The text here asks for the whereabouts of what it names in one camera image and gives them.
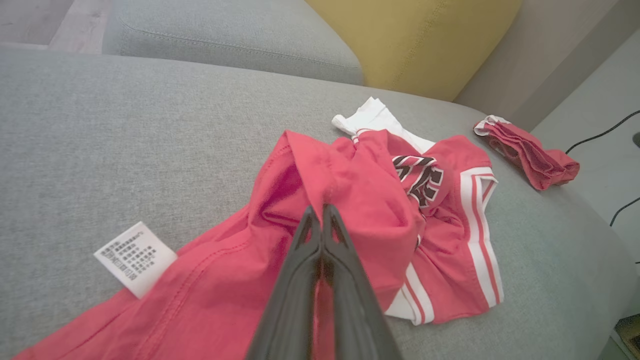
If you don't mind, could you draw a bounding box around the red white basketball jersey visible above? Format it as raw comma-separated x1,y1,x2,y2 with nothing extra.
12,96,505,360

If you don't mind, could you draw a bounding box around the wide yellow sofa backrest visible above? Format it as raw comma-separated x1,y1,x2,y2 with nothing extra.
305,0,524,102

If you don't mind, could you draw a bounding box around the large grey sofa seat cushion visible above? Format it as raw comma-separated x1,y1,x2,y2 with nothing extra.
0,46,640,360

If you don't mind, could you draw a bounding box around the thin black floor cable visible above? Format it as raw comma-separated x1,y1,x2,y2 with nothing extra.
565,110,640,155
609,196,640,227

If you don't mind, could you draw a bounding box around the long grey sofa seat cushion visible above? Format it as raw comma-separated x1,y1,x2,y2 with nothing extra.
102,0,364,86

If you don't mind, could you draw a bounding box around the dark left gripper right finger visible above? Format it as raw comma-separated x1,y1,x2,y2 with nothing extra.
322,203,404,360

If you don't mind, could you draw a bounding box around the red shorts white waistband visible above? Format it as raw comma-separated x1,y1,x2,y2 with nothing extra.
473,114,581,191

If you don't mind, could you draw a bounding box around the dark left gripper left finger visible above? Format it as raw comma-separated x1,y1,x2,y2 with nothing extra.
246,204,322,360

